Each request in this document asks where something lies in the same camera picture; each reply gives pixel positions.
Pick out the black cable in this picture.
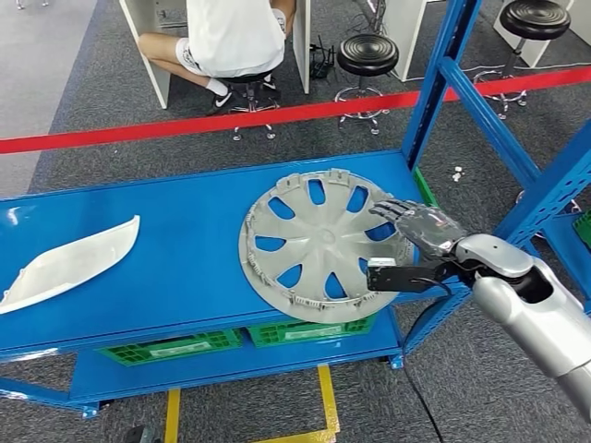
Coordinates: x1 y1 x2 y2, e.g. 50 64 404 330
399 275 457 443

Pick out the white curved trim part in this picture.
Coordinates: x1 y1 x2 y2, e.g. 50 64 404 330
0 213 141 317

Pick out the grey plastic wheel cover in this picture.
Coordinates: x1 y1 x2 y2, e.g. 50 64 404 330
238 168 420 326

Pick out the blue metal shelf rack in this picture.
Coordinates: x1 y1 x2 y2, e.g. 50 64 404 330
522 210 591 317
0 0 591 421

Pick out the chrome stool ring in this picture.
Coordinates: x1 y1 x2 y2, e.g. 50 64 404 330
515 188 581 216

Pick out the black router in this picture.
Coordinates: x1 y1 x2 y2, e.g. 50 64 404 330
309 34 336 81

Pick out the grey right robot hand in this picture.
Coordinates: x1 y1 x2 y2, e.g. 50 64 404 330
368 198 468 262

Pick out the black round stool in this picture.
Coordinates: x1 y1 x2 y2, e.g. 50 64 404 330
472 0 572 121
220 68 281 143
334 32 401 137

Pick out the seated person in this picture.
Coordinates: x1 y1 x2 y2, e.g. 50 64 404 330
137 0 297 118

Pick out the yellow floor tape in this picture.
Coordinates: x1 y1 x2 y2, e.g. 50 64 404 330
163 364 341 443

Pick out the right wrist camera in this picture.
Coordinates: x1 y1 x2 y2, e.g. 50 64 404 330
365 256 459 295

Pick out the green folding crate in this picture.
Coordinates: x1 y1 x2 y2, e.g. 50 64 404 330
571 210 591 249
245 312 379 351
411 165 441 210
97 327 245 368

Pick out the red barrier tape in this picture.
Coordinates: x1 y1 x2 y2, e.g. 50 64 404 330
0 65 591 156

